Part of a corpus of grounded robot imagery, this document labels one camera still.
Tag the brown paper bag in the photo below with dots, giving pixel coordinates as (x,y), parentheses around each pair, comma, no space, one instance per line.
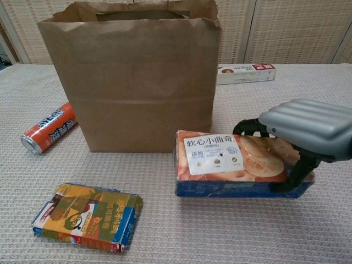
(132,96)

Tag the orange soda can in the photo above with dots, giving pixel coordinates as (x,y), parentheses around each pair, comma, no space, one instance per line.
(52,126)

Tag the blue-orange cookie box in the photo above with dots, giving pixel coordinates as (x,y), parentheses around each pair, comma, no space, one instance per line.
(214,159)

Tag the right silver-black robot hand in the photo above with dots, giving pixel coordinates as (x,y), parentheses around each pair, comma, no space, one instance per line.
(310,123)

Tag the woven folding screen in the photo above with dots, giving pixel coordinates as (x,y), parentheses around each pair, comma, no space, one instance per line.
(288,33)

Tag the long white-red wrap box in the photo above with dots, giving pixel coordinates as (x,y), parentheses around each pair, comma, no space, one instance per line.
(247,74)

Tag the beige woven tablecloth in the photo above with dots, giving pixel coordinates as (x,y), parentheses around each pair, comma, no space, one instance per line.
(165,242)

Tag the yellow blue snack packet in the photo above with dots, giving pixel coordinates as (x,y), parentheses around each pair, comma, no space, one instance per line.
(88,217)

